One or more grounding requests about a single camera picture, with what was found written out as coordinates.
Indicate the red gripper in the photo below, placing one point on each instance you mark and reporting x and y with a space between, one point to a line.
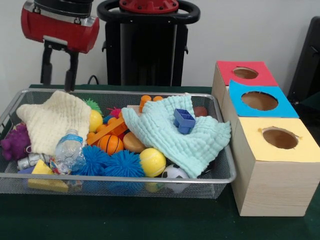
57 32

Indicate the clear packet with blue print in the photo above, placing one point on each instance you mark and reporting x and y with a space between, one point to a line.
68 150

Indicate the red robot base flange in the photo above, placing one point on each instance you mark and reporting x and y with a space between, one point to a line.
150 6

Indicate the wooden box with three holes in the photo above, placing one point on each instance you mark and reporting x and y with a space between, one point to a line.
272 190

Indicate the cream waffle cloth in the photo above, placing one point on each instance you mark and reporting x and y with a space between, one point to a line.
50 120

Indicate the purple knobbly rubber toy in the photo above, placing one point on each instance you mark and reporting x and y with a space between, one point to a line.
16 145

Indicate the small orange basketball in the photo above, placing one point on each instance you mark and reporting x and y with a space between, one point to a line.
110 145

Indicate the blue spiky rubber ball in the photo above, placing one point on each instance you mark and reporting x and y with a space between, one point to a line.
123 165
96 160

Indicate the yellow wedge block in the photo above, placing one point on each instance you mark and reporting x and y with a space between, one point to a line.
41 170

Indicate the yellow tennis ball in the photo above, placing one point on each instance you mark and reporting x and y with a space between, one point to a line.
152 162

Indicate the blue plastic building block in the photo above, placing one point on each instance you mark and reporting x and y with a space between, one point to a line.
185 122

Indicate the mint green waffle cloth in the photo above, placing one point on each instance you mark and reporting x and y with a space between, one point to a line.
175 142

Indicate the small black-white soccer ball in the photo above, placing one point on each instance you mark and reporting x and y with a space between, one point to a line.
175 172

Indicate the dark green table cloth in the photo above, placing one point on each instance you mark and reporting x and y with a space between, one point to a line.
125 220
311 110

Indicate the black upright panel stand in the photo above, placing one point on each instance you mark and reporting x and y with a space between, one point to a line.
307 62

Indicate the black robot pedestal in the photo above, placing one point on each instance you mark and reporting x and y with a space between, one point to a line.
147 50

